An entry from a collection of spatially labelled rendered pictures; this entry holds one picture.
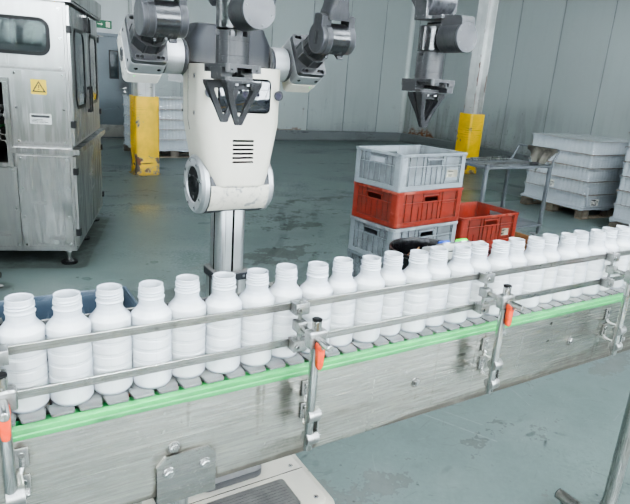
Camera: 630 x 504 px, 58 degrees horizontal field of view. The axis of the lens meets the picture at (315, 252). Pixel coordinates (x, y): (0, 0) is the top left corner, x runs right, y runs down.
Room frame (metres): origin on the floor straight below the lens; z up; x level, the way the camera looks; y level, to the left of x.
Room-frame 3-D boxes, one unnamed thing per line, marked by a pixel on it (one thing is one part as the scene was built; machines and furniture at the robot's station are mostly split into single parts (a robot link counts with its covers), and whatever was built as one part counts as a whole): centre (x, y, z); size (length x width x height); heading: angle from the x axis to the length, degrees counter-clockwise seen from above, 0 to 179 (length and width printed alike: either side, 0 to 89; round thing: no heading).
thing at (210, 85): (1.04, 0.18, 1.44); 0.07 x 0.07 x 0.09; 33
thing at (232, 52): (1.03, 0.17, 1.51); 0.10 x 0.07 x 0.07; 33
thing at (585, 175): (7.99, -3.66, 0.50); 1.23 x 1.05 x 1.00; 121
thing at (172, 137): (10.50, 2.88, 0.50); 1.24 x 1.03 x 1.00; 125
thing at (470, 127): (10.97, -2.73, 0.55); 0.40 x 0.40 x 1.10; 32
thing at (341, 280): (1.00, -0.05, 1.08); 0.06 x 0.06 x 0.17
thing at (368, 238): (3.62, -0.56, 0.55); 0.61 x 0.41 x 0.22; 129
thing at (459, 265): (1.15, -0.31, 1.08); 0.06 x 0.06 x 0.17
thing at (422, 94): (1.28, -0.21, 1.44); 0.07 x 0.07 x 0.09; 32
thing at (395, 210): (3.63, -0.57, 0.78); 0.61 x 0.41 x 0.22; 129
